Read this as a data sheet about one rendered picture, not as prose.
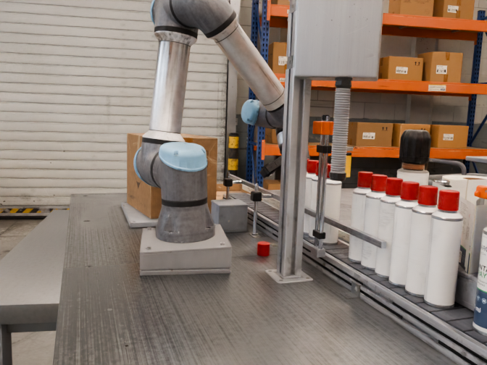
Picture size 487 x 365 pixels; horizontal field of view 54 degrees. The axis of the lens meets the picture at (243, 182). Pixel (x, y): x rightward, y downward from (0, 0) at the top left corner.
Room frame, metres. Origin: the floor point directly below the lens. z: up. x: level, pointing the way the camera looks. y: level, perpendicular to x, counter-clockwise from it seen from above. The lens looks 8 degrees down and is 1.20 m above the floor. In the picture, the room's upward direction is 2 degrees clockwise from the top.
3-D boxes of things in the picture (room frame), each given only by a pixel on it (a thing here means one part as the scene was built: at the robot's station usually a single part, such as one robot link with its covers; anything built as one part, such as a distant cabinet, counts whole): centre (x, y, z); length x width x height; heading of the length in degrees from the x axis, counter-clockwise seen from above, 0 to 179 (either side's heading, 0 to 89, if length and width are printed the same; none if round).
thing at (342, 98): (0.98, -0.20, 1.18); 0.04 x 0.04 x 0.21
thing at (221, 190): (2.11, 0.09, 0.85); 0.30 x 0.26 x 0.04; 19
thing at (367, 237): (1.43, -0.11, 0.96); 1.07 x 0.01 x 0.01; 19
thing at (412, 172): (1.33, -0.48, 1.03); 0.09 x 0.09 x 0.30
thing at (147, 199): (1.73, 0.27, 0.99); 0.30 x 0.24 x 0.27; 29
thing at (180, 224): (1.19, 0.15, 0.94); 0.15 x 0.15 x 0.10
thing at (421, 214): (0.87, -0.34, 0.98); 0.05 x 0.05 x 0.20
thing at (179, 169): (1.19, 0.16, 1.06); 0.13 x 0.12 x 0.14; 34
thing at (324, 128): (1.10, -0.21, 1.05); 0.10 x 0.04 x 0.33; 109
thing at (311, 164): (1.31, -0.19, 0.98); 0.05 x 0.05 x 0.20
